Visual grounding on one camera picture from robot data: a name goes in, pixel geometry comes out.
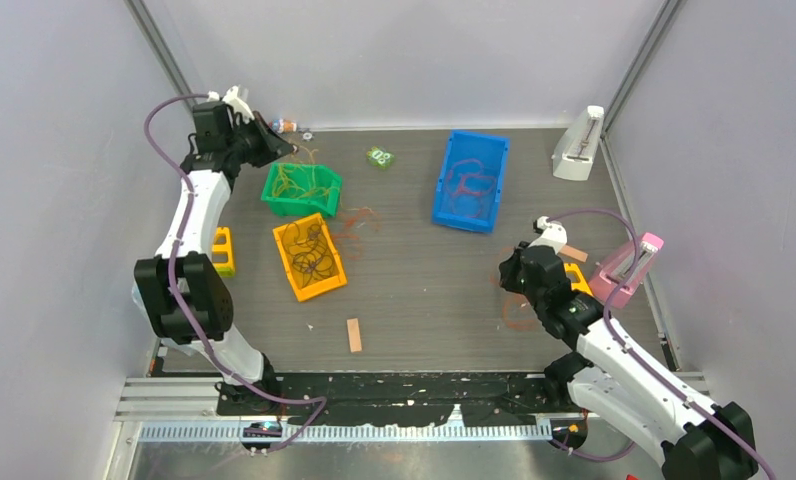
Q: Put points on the orange plastic bin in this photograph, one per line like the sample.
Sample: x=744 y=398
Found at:
x=311 y=261

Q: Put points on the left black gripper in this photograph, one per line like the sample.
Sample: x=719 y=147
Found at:
x=274 y=146

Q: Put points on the yellow triangle block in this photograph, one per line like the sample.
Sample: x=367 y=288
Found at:
x=577 y=279
x=222 y=254

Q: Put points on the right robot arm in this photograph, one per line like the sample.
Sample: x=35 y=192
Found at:
x=606 y=372

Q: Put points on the white metronome box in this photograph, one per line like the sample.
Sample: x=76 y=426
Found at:
x=573 y=156

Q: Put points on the green plastic bin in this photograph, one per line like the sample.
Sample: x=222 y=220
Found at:
x=297 y=189

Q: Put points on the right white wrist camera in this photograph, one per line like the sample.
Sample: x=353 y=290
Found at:
x=550 y=234

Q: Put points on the yellow triangle block left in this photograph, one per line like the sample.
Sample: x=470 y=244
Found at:
x=222 y=254

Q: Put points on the small pink wooden block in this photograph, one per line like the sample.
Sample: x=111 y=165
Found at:
x=574 y=253

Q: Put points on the green number tile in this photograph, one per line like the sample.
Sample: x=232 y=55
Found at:
x=380 y=158

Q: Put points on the small toy figure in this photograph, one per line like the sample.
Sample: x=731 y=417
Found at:
x=284 y=126

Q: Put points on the pink metronome box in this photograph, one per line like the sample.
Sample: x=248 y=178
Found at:
x=625 y=267

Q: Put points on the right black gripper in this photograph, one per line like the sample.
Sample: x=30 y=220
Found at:
x=508 y=269

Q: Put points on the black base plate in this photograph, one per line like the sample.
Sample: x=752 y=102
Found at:
x=403 y=399

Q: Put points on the blue plastic bin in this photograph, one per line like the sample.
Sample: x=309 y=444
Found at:
x=470 y=184

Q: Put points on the yellow triangle block right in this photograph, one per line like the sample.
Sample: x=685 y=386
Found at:
x=577 y=279

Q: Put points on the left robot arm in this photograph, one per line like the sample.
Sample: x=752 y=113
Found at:
x=182 y=293

